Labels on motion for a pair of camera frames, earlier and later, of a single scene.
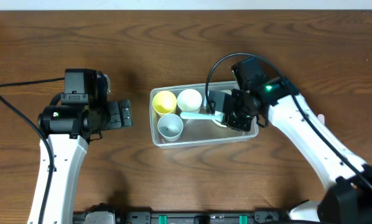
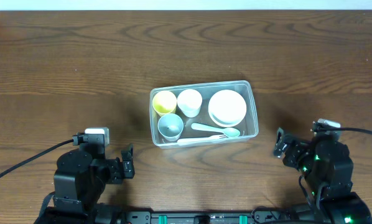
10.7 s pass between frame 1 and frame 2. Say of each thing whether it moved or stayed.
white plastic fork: moved
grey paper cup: stayed
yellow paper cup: stayed
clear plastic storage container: stayed
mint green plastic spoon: moved
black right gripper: moved
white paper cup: stayed
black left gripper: moved
